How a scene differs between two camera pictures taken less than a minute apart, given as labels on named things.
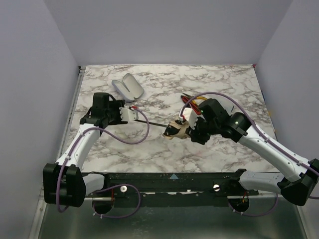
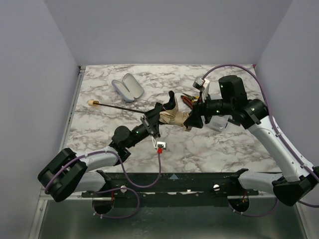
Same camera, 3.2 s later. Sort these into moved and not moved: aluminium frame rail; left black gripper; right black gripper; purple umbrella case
Moved: right black gripper; left black gripper
Not moved: aluminium frame rail; purple umbrella case
